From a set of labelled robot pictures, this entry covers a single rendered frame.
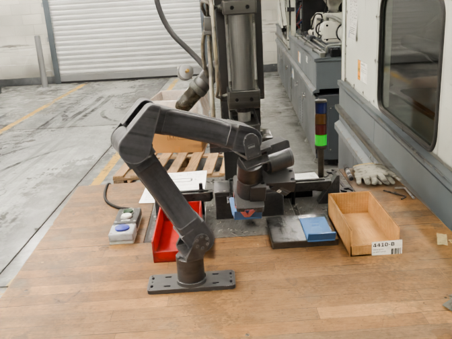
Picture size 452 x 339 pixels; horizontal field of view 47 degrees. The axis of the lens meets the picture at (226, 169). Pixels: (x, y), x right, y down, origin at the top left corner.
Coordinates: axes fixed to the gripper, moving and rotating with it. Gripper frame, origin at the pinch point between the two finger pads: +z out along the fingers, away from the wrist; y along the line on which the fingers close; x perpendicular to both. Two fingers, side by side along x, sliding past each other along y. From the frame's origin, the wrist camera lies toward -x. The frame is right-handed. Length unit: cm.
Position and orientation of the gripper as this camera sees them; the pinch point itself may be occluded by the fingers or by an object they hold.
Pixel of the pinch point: (247, 213)
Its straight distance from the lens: 130.4
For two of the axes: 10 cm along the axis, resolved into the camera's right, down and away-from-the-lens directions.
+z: 0.0, 6.6, 7.5
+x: -10.0, 0.5, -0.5
